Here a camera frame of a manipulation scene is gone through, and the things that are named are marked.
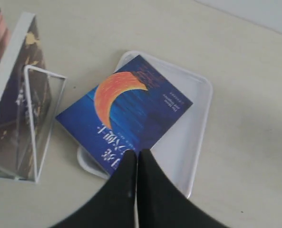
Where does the blue moon cover book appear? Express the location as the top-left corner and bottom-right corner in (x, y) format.
(56, 55), (193, 175)

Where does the dark cover leaning book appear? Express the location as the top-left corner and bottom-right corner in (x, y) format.
(0, 12), (51, 180)

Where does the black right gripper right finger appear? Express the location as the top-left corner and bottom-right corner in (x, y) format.
(136, 149), (227, 228)

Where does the white plastic tray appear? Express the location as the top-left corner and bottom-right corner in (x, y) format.
(78, 49), (214, 200)

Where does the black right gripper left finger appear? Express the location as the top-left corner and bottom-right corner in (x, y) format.
(53, 151), (137, 228)

